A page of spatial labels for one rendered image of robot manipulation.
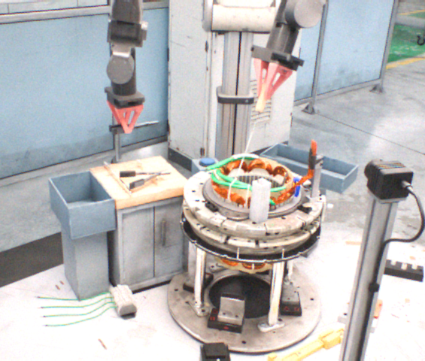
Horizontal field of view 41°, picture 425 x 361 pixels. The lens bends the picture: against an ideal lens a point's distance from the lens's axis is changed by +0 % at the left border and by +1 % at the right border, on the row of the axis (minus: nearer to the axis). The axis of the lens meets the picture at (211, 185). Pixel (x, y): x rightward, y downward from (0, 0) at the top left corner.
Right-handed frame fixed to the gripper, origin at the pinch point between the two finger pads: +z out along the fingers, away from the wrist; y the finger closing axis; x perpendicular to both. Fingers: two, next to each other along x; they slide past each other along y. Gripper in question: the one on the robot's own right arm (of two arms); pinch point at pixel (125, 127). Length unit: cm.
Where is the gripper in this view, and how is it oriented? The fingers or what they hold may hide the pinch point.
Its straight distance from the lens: 142.5
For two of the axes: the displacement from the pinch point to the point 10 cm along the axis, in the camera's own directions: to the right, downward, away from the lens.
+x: 8.6, -2.1, 4.6
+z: -0.4, 8.8, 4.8
